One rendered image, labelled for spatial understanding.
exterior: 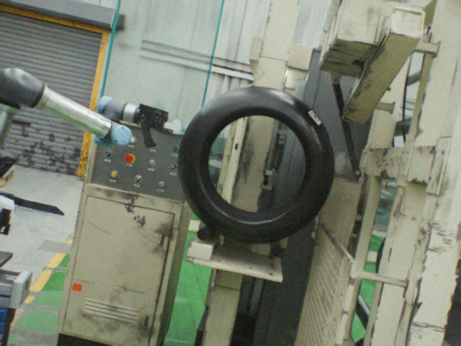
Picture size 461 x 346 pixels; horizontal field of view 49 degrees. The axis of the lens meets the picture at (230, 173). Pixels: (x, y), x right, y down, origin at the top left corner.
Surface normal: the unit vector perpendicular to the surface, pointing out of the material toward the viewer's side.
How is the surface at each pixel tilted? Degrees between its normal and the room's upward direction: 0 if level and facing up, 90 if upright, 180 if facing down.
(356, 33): 90
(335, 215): 90
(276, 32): 90
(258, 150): 90
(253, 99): 80
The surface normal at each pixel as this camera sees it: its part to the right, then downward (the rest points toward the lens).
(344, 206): -0.07, 0.04
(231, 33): 0.15, 0.08
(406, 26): -0.01, -0.26
